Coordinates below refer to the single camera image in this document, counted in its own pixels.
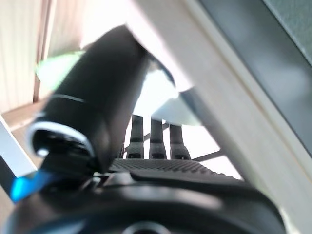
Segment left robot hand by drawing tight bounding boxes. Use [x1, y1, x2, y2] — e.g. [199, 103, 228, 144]
[0, 24, 286, 234]

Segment napa cabbage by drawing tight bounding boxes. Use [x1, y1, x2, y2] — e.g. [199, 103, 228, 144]
[35, 50, 204, 127]

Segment wooden display stand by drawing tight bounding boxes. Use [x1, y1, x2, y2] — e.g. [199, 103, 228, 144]
[197, 0, 312, 158]

